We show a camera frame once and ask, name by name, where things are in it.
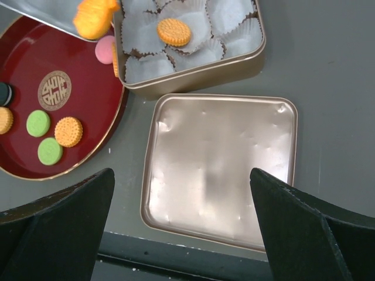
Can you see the green round cookie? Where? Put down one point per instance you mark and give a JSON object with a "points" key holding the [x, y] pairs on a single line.
{"points": [[37, 123], [49, 151]]}

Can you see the round red lacquer tray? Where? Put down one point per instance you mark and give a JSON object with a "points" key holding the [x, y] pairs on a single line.
{"points": [[59, 74]]}

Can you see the square gold cookie tin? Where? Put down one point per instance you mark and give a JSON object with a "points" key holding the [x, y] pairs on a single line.
{"points": [[227, 44]]}

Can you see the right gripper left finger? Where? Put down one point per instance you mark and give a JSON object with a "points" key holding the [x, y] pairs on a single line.
{"points": [[57, 237]]}

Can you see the gold tin lid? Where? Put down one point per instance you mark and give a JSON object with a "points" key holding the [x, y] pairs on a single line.
{"points": [[200, 153]]}

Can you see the orange round cookie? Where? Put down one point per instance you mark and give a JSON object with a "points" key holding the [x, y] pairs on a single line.
{"points": [[68, 131], [6, 120], [115, 60], [174, 32]]}

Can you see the pink round cookie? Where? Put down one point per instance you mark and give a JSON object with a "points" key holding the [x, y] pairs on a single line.
{"points": [[103, 49]]}

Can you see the black sandwich cookie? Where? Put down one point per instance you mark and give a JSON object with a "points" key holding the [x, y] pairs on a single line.
{"points": [[6, 94]]}

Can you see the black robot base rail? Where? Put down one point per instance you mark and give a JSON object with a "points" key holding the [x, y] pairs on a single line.
{"points": [[123, 257]]}

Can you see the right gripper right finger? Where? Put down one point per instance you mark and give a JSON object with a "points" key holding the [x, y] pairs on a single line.
{"points": [[306, 238]]}

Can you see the orange fish-shaped cookie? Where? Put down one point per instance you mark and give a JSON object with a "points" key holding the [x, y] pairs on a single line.
{"points": [[93, 18]]}

